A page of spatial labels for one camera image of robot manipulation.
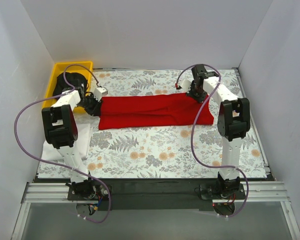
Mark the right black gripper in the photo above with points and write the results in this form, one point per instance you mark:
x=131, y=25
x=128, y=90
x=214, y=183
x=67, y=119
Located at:
x=198, y=95

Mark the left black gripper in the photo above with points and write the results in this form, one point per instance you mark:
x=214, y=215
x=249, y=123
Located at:
x=94, y=107

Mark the red t shirt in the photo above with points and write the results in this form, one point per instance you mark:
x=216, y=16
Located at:
x=119, y=112

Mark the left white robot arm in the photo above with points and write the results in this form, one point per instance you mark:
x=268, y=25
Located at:
x=61, y=132

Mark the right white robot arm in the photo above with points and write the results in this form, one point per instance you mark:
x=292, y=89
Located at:
x=233, y=123

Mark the black crumpled t shirt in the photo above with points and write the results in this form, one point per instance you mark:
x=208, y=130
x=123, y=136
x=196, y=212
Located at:
x=74, y=80

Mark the yellow plastic bin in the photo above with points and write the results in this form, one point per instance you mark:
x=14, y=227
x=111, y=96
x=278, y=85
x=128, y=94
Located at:
x=52, y=80

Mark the white folded t shirt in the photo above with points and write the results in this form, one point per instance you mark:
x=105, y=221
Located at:
x=49, y=153

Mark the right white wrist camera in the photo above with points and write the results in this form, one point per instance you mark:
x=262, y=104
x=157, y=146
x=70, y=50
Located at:
x=184, y=85

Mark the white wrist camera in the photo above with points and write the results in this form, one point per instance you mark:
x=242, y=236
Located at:
x=184, y=85
x=99, y=92

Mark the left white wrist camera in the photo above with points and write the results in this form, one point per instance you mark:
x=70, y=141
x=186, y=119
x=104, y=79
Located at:
x=99, y=92

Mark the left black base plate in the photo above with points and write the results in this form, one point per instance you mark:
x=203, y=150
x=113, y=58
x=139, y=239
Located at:
x=85, y=192

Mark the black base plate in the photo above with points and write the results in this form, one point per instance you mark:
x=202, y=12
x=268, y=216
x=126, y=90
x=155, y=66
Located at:
x=85, y=192
x=209, y=191

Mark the aluminium frame rail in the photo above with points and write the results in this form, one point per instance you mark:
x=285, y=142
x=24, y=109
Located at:
x=253, y=191

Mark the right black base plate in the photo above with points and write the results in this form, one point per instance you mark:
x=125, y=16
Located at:
x=209, y=191

